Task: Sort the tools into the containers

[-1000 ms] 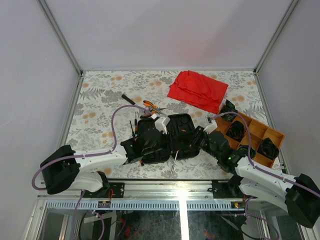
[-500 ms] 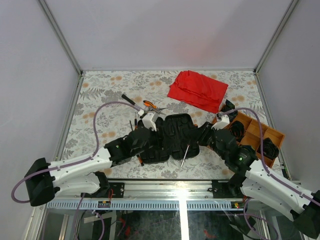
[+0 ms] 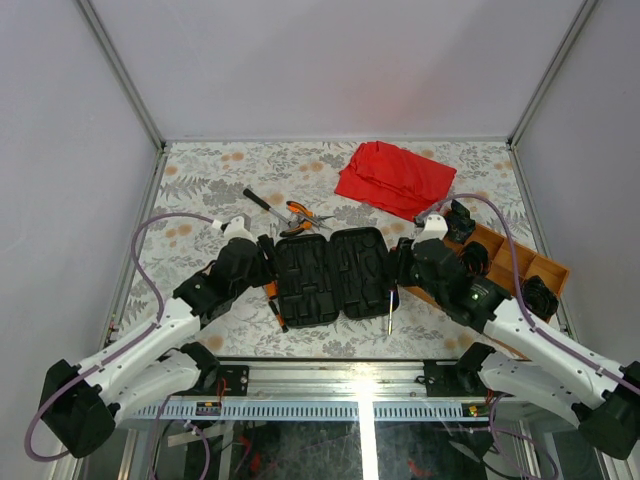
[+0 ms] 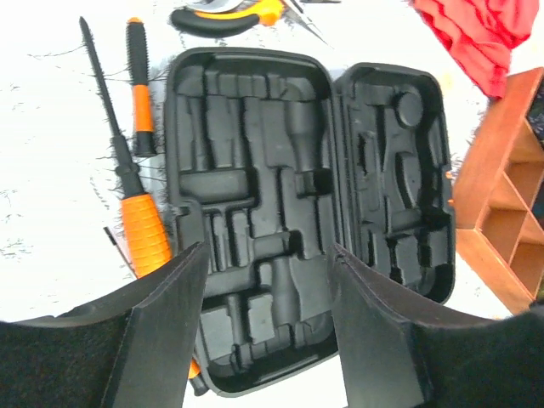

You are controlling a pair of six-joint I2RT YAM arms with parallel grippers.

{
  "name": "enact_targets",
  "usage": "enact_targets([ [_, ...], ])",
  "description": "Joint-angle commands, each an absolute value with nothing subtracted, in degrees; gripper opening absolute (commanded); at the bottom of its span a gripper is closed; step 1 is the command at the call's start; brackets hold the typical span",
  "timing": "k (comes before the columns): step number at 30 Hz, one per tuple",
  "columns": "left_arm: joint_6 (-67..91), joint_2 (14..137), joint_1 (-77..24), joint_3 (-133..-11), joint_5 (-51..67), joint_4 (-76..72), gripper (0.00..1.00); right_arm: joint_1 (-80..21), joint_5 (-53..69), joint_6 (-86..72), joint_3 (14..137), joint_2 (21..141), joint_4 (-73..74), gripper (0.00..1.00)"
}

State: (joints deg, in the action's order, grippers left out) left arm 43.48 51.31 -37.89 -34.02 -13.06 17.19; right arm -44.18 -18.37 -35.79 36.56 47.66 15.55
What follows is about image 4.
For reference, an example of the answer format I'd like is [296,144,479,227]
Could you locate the orange black pliers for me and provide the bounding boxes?
[170,1,332,47]

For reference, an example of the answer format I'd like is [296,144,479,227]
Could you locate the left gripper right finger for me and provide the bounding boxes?
[327,246,543,407]

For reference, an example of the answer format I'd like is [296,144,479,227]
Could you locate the small orange black screwdriver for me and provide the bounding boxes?
[126,17,157,158]

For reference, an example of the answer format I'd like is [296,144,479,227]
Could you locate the red folded cloth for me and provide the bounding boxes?
[411,0,540,99]

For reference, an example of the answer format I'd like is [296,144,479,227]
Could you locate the wooden compartment tray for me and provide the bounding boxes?
[453,67,543,314]

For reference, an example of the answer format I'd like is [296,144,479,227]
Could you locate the large orange handled screwdriver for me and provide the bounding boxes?
[78,16,201,379]

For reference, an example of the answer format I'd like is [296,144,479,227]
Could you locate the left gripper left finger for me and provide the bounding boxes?
[1,243,209,407]

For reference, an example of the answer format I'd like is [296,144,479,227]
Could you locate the black plastic tool case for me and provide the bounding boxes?
[163,47,455,397]

